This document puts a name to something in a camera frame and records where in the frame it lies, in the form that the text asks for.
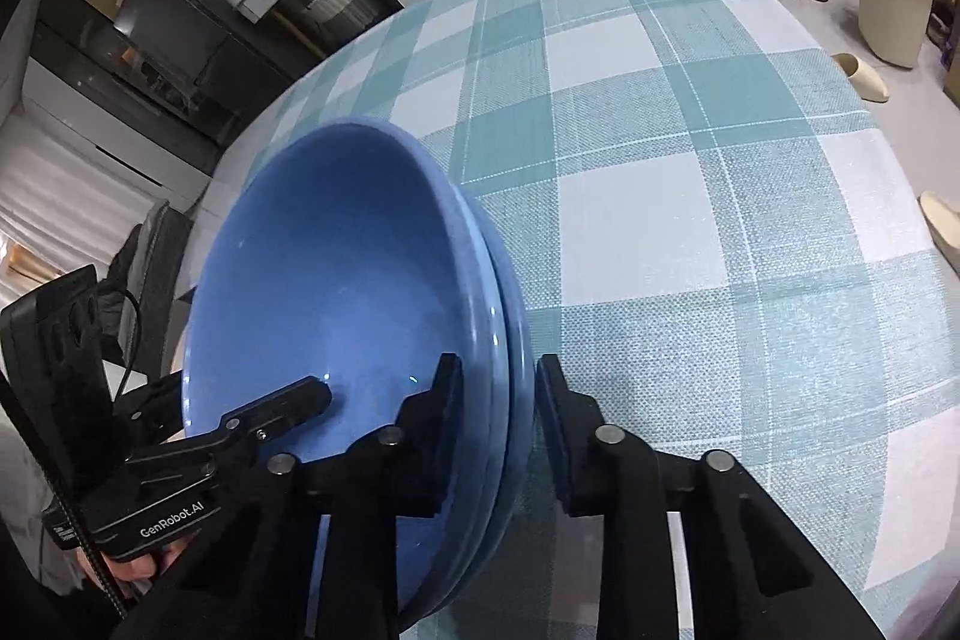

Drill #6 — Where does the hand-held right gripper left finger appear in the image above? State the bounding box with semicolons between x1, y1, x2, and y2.
112;353;463;640

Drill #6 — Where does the teal checked tablecloth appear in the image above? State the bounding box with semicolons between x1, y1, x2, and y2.
180;0;960;640

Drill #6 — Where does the dark glass-door cabinet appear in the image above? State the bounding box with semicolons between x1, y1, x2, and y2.
30;0;323;154

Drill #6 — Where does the black cable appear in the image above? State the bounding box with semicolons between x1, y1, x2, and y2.
97;284;145;401

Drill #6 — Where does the cream trash bin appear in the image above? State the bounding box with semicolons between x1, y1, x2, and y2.
857;0;935;70

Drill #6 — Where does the person's left hand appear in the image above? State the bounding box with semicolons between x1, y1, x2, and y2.
101;531;185;603

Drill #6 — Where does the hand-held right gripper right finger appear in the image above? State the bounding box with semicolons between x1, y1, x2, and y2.
535;353;887;640

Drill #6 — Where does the white wicker basket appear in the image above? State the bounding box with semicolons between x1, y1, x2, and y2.
289;0;398;60

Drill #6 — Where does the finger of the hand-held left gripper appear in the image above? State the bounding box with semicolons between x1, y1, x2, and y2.
112;370;188;443
124;376;334;465

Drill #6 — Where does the beige slipper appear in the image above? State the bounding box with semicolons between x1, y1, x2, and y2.
919;190;960;277
832;51;891;103

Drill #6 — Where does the dark quilted chair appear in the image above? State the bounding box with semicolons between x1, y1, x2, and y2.
105;201;192;378

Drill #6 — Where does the black ribbed strap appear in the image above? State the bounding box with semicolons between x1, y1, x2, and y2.
0;377;128;626

